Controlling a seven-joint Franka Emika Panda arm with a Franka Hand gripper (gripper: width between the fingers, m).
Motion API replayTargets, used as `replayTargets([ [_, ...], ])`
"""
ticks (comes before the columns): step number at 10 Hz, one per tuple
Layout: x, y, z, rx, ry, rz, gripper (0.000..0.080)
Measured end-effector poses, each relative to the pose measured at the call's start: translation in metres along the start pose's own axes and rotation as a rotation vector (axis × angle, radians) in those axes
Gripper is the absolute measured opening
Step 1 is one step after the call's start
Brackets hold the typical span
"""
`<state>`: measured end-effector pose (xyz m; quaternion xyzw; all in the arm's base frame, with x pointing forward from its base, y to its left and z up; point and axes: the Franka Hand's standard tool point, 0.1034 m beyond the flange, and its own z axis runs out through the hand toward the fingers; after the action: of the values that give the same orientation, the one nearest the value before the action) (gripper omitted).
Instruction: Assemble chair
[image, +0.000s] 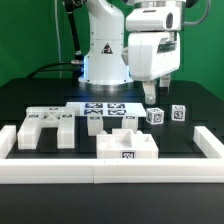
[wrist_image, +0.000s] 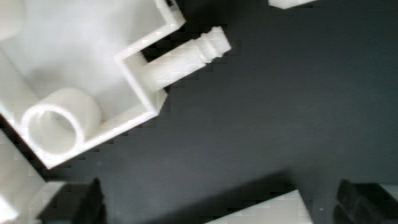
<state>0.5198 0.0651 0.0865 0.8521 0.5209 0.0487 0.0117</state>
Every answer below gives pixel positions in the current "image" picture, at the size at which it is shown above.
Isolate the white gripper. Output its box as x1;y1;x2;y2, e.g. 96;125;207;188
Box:
122;32;180;104

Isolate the white chair seat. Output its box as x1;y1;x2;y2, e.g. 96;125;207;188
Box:
96;129;159;159

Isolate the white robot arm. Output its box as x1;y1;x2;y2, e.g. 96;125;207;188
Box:
79;0;204;105

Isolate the white tagged cube near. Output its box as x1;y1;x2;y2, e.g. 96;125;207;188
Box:
146;108;164;125

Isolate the white tagged cube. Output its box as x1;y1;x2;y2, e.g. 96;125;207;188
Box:
146;108;164;125
171;105;186;121

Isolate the white tagged cube far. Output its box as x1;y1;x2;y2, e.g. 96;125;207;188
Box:
171;105;186;121

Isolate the white marker sheet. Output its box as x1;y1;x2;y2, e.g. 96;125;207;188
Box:
65;102;146;117

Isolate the white U-shaped fence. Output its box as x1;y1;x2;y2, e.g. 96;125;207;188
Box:
0;125;224;184

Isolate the grey hose cable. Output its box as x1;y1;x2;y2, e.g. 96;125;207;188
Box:
183;0;212;28

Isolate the black camera stand pole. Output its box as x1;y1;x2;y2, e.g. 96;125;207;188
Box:
63;0;83;62

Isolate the black cable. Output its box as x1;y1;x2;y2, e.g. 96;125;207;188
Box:
26;61;84;80

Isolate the white chair back frame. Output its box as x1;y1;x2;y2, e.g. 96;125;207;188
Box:
17;106;75;150

